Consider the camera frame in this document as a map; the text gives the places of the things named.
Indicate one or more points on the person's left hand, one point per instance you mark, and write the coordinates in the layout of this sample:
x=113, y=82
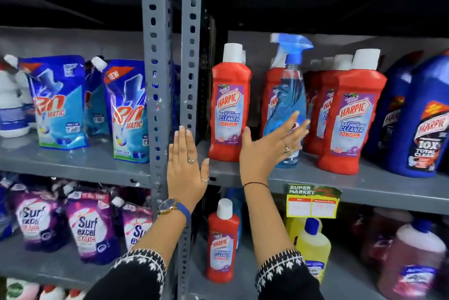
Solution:
x=184, y=184

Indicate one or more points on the person's right hand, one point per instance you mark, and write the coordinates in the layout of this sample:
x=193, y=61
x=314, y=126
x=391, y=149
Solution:
x=261, y=159

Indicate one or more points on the person's right thumb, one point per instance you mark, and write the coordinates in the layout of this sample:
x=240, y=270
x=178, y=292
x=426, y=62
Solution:
x=246, y=138

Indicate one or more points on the person's left thumb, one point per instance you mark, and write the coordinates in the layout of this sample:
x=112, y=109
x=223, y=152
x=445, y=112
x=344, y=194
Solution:
x=205, y=171

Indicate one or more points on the person's right middle finger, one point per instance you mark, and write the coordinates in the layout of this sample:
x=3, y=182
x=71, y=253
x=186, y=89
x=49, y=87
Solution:
x=294, y=132

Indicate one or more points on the person's left little finger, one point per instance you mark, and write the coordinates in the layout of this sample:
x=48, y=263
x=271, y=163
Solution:
x=171, y=156

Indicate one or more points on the person's left middle finger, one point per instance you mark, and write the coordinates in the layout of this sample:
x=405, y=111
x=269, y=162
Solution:
x=182, y=145

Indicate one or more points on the person's right little finger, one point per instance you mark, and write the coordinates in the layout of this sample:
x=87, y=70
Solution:
x=292, y=155

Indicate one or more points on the person's left forearm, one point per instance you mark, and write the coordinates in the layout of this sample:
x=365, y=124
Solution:
x=154, y=247

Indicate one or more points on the person's right forearm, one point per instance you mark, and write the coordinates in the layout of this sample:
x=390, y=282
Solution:
x=270, y=236

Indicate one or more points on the blue glass cleaner spray bottle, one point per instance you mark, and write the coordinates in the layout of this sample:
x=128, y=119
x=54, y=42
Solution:
x=289, y=96

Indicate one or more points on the black wrist band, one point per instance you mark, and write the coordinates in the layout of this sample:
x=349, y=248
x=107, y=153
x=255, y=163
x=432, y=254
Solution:
x=255, y=183

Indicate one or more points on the small blue cleaner bottle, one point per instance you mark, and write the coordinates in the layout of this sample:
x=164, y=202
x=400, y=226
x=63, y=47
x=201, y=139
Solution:
x=238, y=205

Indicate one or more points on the yellow green shelf price tag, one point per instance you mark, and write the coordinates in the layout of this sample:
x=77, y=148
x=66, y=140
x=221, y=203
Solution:
x=312, y=201

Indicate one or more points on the blue detergent refill pouch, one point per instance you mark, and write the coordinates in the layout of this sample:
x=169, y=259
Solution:
x=95, y=107
x=58, y=103
x=128, y=114

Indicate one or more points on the small red bathroom cleaner bottle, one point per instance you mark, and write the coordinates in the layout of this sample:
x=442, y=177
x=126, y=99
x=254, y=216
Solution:
x=222, y=240

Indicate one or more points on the yellow floor cleaner bottle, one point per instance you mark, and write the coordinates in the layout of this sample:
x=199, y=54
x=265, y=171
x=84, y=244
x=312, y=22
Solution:
x=293, y=228
x=314, y=249

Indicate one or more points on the purple detergent refill pouch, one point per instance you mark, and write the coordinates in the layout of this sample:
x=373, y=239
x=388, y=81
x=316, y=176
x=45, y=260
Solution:
x=135, y=226
x=92, y=229
x=37, y=219
x=4, y=215

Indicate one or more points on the blue toilet cleaner bottle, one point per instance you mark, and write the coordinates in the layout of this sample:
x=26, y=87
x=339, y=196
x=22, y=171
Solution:
x=424, y=117
x=389, y=110

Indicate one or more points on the grey metal shelving rack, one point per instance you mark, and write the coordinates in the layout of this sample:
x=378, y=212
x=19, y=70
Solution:
x=191, y=29
x=158, y=47

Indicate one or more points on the dark red floor cleaner bottle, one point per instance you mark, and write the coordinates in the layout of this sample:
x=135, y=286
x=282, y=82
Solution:
x=380, y=236

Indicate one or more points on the pink floor cleaner bottle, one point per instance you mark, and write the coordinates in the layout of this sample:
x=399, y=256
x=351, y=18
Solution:
x=410, y=261

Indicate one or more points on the white bleach bottle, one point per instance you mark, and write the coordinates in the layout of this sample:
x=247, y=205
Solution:
x=12, y=107

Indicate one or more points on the white bottle with red cap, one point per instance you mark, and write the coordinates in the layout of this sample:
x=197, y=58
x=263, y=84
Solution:
x=52, y=293
x=75, y=295

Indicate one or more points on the white bottle with green label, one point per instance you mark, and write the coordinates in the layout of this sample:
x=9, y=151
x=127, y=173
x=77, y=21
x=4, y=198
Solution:
x=21, y=291

